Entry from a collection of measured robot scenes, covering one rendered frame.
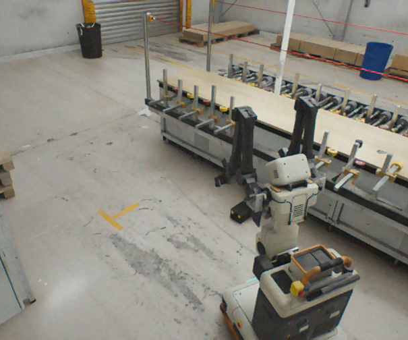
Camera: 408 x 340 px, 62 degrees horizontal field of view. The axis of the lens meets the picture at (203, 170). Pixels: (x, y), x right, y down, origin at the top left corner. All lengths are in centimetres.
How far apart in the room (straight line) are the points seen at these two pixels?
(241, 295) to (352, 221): 145
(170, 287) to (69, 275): 86
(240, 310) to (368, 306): 114
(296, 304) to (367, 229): 170
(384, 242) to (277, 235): 156
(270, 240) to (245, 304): 59
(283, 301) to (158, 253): 155
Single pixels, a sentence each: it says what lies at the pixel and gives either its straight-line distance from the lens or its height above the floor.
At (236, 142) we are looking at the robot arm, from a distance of 199.
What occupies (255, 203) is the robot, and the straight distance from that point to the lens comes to 192.
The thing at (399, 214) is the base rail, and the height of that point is 70.
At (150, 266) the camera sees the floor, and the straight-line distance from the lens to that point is 313.
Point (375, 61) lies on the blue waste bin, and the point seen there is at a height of 41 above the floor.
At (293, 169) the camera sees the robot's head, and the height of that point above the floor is 134.
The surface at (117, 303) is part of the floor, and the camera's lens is 294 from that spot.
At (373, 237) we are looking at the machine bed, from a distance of 357.
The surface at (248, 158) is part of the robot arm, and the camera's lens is 193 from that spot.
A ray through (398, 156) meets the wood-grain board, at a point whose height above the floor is 90.
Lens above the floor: 236
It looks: 33 degrees down
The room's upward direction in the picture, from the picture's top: 3 degrees clockwise
